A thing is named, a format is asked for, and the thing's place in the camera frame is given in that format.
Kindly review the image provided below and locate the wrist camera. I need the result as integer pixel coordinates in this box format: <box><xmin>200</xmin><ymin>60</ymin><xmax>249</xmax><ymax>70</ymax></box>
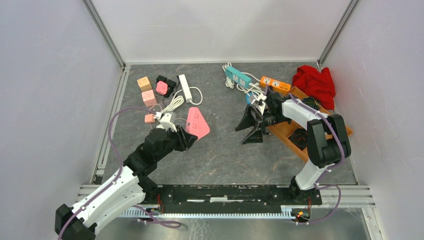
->
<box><xmin>156</xmin><ymin>111</ymin><xmax>177</xmax><ymax>132</ymax></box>
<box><xmin>249</xmin><ymin>93</ymin><xmax>267</xmax><ymax>115</ymax></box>

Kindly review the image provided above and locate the orange divided tray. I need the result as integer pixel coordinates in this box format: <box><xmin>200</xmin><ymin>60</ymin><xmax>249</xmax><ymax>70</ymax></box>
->
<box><xmin>267</xmin><ymin>86</ymin><xmax>354</xmax><ymax>163</ymax></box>

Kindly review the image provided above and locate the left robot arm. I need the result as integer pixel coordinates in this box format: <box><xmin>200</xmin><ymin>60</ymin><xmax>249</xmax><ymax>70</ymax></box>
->
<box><xmin>54</xmin><ymin>125</ymin><xmax>198</xmax><ymax>240</ymax></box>

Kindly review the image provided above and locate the small black adapter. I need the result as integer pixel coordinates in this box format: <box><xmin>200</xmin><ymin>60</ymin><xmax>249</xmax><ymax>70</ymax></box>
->
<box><xmin>156</xmin><ymin>75</ymin><xmax>168</xmax><ymax>83</ymax></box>

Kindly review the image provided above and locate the white usb power strip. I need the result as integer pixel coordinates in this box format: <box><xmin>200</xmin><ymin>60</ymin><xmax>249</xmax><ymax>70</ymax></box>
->
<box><xmin>177</xmin><ymin>74</ymin><xmax>193</xmax><ymax>103</ymax></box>

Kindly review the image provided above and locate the pink plug adapter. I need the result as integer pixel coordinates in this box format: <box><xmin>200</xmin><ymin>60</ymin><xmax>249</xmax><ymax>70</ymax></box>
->
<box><xmin>141</xmin><ymin>89</ymin><xmax>157</xmax><ymax>107</ymax></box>

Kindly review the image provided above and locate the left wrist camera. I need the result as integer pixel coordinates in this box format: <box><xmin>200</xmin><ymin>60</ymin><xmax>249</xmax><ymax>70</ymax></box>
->
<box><xmin>156</xmin><ymin>111</ymin><xmax>177</xmax><ymax>132</ymax></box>

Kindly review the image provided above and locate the orange power strip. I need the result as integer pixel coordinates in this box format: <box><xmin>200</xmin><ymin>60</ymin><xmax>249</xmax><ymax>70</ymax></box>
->
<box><xmin>259</xmin><ymin>76</ymin><xmax>292</xmax><ymax>94</ymax></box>

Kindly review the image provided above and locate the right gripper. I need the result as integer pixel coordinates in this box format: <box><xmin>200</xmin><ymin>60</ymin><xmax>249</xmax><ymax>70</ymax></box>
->
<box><xmin>235</xmin><ymin>104</ymin><xmax>290</xmax><ymax>145</ymax></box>

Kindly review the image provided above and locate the pink thin cable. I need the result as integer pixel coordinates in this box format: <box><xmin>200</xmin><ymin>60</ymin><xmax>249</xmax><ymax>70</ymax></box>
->
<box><xmin>149</xmin><ymin>103</ymin><xmax>188</xmax><ymax>122</ymax></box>

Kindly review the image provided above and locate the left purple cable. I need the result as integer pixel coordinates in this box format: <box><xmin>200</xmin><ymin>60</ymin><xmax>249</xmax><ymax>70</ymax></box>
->
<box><xmin>56</xmin><ymin>106</ymin><xmax>182</xmax><ymax>240</ymax></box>

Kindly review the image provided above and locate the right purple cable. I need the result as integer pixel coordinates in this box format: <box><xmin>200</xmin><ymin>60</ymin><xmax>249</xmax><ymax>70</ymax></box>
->
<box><xmin>263</xmin><ymin>84</ymin><xmax>347</xmax><ymax>226</ymax></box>

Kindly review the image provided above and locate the pink square power strip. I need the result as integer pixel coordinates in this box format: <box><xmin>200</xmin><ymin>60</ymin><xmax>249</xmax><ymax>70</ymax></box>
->
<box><xmin>185</xmin><ymin>107</ymin><xmax>210</xmax><ymax>140</ymax></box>

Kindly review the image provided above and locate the black ring object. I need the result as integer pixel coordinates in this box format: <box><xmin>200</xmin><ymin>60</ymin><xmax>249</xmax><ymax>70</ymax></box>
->
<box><xmin>289</xmin><ymin>128</ymin><xmax>308</xmax><ymax>151</ymax></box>

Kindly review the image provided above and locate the orange pink usb charger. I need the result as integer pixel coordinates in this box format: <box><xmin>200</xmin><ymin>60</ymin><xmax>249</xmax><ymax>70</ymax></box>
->
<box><xmin>144</xmin><ymin>113</ymin><xmax>156</xmax><ymax>124</ymax></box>

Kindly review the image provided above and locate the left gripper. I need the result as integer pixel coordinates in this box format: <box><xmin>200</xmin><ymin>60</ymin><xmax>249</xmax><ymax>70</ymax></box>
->
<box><xmin>155</xmin><ymin>124</ymin><xmax>198</xmax><ymax>162</ymax></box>

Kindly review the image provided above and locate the teal strip white cord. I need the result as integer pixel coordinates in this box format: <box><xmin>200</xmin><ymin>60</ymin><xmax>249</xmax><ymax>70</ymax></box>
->
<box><xmin>222</xmin><ymin>62</ymin><xmax>266</xmax><ymax>100</ymax></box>

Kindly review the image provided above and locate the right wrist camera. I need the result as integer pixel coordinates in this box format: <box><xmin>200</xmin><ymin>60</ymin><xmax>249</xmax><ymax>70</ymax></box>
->
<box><xmin>249</xmin><ymin>93</ymin><xmax>267</xmax><ymax>115</ymax></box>

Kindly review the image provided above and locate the purple cable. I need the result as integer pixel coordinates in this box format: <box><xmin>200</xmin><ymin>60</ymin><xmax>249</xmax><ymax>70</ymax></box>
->
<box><xmin>263</xmin><ymin>84</ymin><xmax>347</xmax><ymax>226</ymax></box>
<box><xmin>56</xmin><ymin>106</ymin><xmax>182</xmax><ymax>240</ymax></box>

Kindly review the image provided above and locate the dark green ring object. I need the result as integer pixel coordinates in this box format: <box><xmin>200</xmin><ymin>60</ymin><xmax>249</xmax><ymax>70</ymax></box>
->
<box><xmin>302</xmin><ymin>97</ymin><xmax>321</xmax><ymax>111</ymax></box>

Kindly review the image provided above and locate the pink folding plug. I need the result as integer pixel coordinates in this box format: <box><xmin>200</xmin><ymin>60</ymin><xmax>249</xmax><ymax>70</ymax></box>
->
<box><xmin>156</xmin><ymin>81</ymin><xmax>168</xmax><ymax>96</ymax></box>

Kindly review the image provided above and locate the wooden cube adapter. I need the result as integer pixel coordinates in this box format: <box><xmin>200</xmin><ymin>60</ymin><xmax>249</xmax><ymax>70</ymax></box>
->
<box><xmin>137</xmin><ymin>76</ymin><xmax>153</xmax><ymax>92</ymax></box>

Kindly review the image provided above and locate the red cloth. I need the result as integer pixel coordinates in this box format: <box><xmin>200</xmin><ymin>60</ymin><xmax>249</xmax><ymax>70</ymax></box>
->
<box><xmin>292</xmin><ymin>65</ymin><xmax>336</xmax><ymax>110</ymax></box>

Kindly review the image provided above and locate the white coiled cord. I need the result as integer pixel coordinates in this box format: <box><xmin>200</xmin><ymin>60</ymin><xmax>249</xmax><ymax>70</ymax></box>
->
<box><xmin>160</xmin><ymin>86</ymin><xmax>204</xmax><ymax>116</ymax></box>

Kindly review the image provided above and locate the teal power strip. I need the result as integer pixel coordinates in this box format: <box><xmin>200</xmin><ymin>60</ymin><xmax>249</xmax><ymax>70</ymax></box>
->
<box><xmin>225</xmin><ymin>66</ymin><xmax>252</xmax><ymax>88</ymax></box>

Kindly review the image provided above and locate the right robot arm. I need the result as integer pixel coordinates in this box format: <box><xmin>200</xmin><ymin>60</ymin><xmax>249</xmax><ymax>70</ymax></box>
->
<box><xmin>235</xmin><ymin>92</ymin><xmax>352</xmax><ymax>204</ymax></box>

